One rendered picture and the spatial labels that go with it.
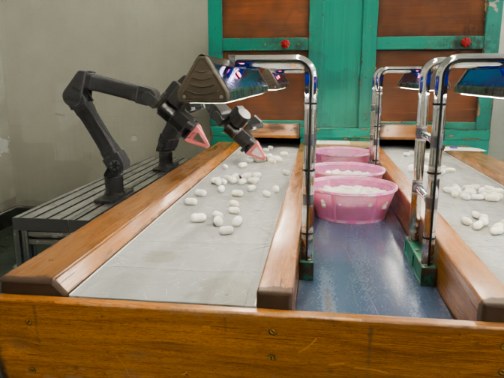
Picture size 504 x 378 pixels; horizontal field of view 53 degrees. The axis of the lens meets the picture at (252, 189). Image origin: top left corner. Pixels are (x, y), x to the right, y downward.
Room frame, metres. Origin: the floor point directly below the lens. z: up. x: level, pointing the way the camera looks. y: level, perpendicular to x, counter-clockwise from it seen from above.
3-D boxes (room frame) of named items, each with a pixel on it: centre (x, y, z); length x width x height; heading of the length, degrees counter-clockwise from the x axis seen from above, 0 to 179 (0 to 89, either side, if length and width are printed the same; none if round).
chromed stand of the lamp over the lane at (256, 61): (1.06, -0.04, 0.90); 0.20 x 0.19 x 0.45; 173
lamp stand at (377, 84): (1.97, -0.57, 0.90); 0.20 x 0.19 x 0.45; 173
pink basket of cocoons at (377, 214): (1.46, -0.30, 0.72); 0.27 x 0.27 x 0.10
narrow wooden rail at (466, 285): (1.55, -0.47, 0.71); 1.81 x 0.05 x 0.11; 173
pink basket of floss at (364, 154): (2.17, -0.39, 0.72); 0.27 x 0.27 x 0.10
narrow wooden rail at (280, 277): (1.60, -0.15, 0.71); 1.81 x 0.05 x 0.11; 173
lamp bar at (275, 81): (2.04, -0.09, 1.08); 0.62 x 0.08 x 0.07; 173
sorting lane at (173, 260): (1.62, 0.03, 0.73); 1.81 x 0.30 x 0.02; 173
